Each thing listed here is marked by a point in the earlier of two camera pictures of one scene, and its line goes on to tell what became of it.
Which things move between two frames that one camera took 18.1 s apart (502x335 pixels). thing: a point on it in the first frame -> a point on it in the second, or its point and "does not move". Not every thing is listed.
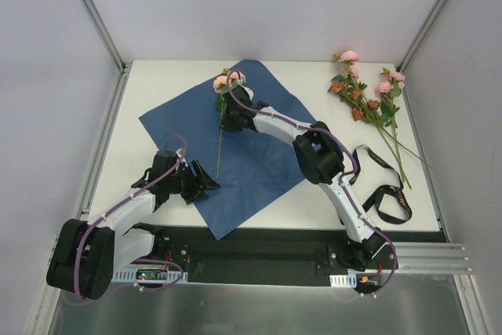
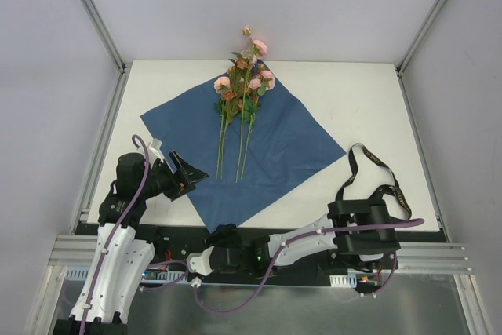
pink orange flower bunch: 349,90 -> 235,98
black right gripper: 232,114 -> 221,234
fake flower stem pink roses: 387,90 -> 252,82
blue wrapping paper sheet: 254,165 does not move
